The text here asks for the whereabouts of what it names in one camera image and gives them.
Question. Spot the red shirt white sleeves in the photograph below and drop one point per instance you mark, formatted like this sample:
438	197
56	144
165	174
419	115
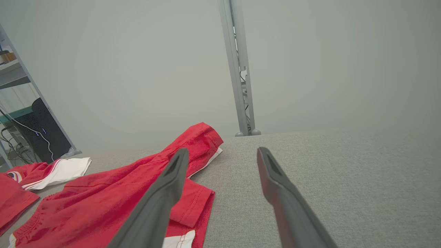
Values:
65	170

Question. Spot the grey metal frame leg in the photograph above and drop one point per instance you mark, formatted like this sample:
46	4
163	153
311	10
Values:
75	152

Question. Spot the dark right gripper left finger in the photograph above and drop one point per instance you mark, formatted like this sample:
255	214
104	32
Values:
155	206

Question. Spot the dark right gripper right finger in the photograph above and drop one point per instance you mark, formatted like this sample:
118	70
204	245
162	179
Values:
289	213

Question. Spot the grey metal frame post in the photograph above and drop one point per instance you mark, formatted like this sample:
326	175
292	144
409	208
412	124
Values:
241	86

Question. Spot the black computer tower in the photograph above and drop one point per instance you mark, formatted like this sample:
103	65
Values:
57	141

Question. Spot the red shorts white trim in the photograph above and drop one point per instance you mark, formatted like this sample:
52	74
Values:
103	199

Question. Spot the grey shelf board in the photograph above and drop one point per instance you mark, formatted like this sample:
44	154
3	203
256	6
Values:
12	74

